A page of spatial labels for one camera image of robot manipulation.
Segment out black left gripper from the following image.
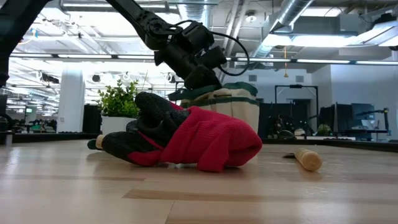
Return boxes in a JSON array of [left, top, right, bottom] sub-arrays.
[[154, 42, 228, 91]]

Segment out beige green gardening bag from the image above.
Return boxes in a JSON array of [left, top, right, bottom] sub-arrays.
[[167, 81, 261, 134]]

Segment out red black gardening glove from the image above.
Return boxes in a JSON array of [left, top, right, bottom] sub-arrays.
[[101, 91, 264, 173]]

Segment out wooden-handled garden hand tool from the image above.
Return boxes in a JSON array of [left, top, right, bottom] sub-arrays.
[[283, 147, 323, 172]]

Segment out monitor on arm mount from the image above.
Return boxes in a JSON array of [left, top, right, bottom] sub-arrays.
[[351, 103, 390, 133]]

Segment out green plant in white pot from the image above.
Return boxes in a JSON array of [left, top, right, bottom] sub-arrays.
[[96, 79, 141, 134]]

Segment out dark cabinet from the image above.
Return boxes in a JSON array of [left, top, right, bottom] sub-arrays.
[[82, 104, 103, 134]]

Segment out small potted plant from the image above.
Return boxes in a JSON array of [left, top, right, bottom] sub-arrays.
[[317, 123, 332, 136]]

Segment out white column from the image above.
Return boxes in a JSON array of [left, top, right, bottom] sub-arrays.
[[57, 72, 86, 134]]

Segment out dark computer monitor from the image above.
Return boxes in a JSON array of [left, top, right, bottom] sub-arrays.
[[319, 104, 352, 133]]

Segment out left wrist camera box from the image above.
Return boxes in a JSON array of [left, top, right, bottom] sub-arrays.
[[182, 21, 215, 47]]

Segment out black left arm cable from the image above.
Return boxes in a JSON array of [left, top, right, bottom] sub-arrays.
[[174, 19, 251, 77]]

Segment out silver ventilation duct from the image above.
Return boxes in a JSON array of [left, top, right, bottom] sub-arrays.
[[177, 0, 218, 23]]

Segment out yellow hanging cord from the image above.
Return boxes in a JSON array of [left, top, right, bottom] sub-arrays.
[[282, 45, 289, 78]]

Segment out black rectangular stand frame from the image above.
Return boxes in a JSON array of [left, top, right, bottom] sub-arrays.
[[275, 84, 320, 138]]

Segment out silver spiral duct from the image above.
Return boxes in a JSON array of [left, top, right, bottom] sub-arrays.
[[251, 0, 315, 58]]

